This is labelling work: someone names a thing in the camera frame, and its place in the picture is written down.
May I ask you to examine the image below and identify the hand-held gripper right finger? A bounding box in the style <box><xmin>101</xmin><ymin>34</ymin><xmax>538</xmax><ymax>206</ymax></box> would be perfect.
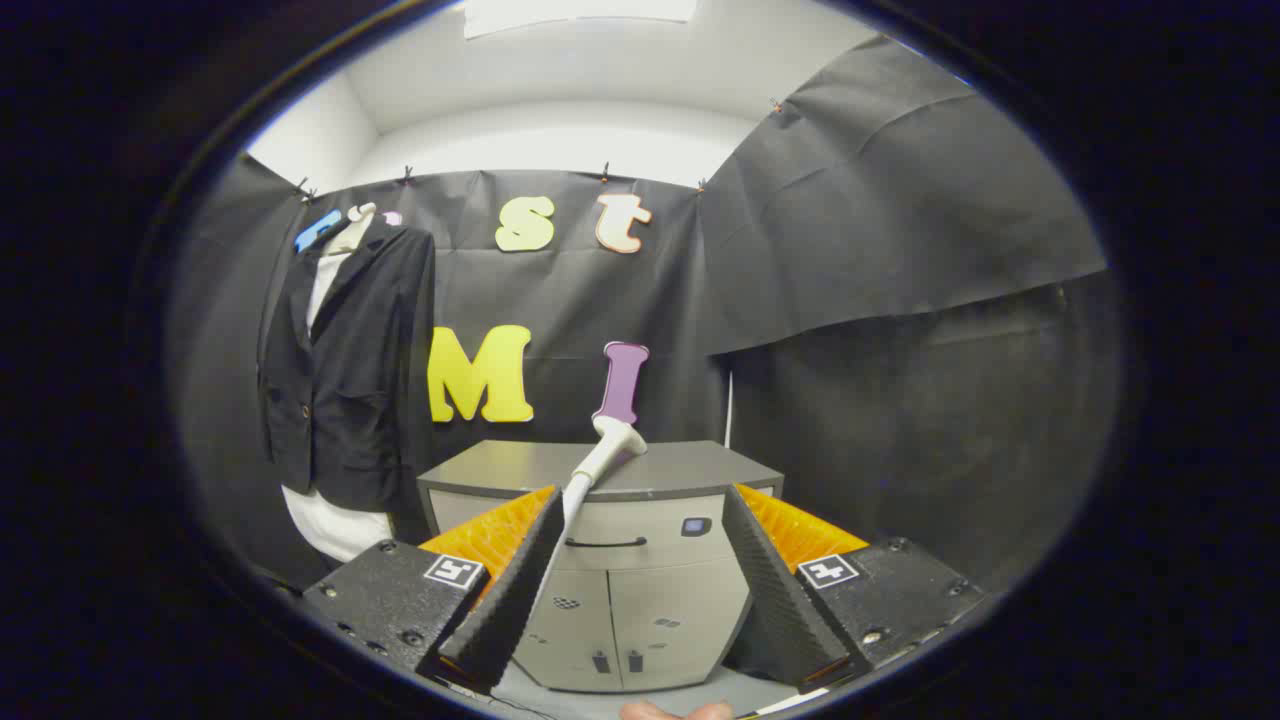
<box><xmin>722</xmin><ymin>483</ymin><xmax>986</xmax><ymax>693</ymax></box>

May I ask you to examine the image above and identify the black suit jacket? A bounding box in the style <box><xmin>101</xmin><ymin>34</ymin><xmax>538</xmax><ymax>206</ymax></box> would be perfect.
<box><xmin>258</xmin><ymin>218</ymin><xmax>438</xmax><ymax>513</ymax></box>

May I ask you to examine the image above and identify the black backdrop cloth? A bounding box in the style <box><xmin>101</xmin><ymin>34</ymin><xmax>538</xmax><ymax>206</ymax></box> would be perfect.
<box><xmin>165</xmin><ymin>35</ymin><xmax>1126</xmax><ymax>601</ymax></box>

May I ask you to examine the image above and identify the white shirt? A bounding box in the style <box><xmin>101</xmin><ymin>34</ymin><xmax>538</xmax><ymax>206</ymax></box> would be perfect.
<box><xmin>282</xmin><ymin>250</ymin><xmax>396</xmax><ymax>563</ymax></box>

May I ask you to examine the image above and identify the grey cabinet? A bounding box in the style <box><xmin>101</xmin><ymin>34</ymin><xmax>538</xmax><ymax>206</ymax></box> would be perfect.
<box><xmin>417</xmin><ymin>440</ymin><xmax>786</xmax><ymax>693</ymax></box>

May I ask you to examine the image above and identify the white clothes hanger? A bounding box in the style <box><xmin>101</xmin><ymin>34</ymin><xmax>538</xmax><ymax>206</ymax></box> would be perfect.
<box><xmin>330</xmin><ymin>203</ymin><xmax>379</xmax><ymax>256</ymax></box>

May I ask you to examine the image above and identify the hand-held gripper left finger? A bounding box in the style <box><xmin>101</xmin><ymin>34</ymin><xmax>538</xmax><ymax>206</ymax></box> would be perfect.
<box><xmin>300</xmin><ymin>485</ymin><xmax>566</xmax><ymax>696</ymax></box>

